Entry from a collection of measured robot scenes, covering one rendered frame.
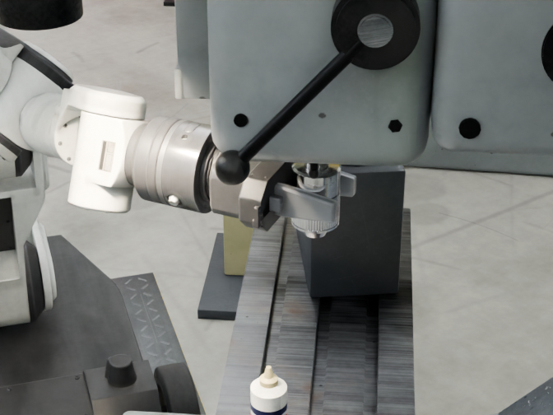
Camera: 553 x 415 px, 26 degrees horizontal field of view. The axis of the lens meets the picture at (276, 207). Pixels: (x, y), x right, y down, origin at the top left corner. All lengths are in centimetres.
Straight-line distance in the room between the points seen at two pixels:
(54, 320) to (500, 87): 135
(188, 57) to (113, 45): 382
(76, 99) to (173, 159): 14
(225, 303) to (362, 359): 169
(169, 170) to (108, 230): 241
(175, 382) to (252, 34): 106
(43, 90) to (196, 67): 39
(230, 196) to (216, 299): 204
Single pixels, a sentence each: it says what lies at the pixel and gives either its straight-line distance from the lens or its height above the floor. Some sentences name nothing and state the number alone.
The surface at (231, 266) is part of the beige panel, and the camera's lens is 325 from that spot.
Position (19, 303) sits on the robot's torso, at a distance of 203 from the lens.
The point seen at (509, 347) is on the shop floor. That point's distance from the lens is 311.
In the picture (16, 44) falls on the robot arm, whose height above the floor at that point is 127.
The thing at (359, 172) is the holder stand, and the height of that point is 109.
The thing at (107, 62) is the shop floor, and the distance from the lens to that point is 473.
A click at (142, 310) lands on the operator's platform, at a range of 249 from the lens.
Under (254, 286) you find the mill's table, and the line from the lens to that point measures 162.
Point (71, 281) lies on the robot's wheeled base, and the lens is 229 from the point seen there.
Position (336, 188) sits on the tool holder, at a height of 125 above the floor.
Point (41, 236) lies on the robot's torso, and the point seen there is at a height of 73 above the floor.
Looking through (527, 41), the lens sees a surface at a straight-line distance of 97.
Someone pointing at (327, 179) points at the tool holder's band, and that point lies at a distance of 112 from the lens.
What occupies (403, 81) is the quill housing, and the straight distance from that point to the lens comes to 99.
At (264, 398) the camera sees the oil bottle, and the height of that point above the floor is 99.
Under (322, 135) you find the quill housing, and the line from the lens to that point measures 102.
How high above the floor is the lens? 179
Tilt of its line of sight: 29 degrees down
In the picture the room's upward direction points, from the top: straight up
